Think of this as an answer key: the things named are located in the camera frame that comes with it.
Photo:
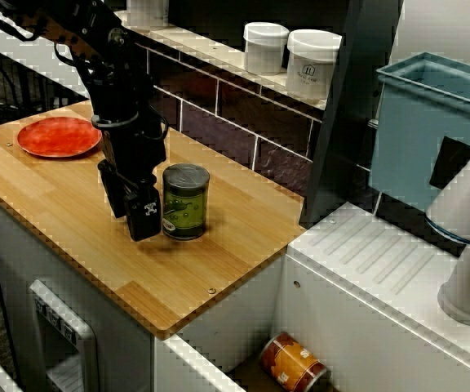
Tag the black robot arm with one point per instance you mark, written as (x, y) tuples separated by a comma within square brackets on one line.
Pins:
[(108, 81)]

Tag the orange soup can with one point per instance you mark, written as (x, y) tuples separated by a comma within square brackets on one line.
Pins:
[(288, 363)]

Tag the red round plate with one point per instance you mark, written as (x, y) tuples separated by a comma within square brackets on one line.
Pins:
[(59, 136)]

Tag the white kitchen cabinet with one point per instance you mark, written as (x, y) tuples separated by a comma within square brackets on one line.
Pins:
[(10, 253)]

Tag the plain white lidded jar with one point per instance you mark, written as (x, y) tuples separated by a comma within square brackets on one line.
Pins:
[(149, 10), (265, 49)]

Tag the white jar printed label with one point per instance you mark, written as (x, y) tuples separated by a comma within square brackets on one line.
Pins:
[(310, 67)]

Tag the teal plastic bin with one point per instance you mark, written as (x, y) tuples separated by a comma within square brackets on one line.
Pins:
[(402, 143)]

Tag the green pea can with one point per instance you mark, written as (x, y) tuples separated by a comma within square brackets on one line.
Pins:
[(186, 204)]

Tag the white curved faucet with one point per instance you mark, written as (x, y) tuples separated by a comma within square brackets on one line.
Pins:
[(463, 212)]

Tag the grey dispenser panel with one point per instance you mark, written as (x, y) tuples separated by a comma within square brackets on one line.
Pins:
[(86, 339)]

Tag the black hutch frame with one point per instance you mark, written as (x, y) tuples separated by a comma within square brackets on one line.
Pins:
[(341, 143)]

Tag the dark tile backsplash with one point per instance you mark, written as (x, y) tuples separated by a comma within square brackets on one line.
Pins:
[(218, 122)]

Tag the white sink unit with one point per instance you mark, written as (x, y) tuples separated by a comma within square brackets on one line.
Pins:
[(341, 310)]

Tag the pale shelf board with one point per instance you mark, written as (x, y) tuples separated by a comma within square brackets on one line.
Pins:
[(218, 51)]

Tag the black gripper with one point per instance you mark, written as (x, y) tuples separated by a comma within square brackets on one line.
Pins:
[(137, 151)]

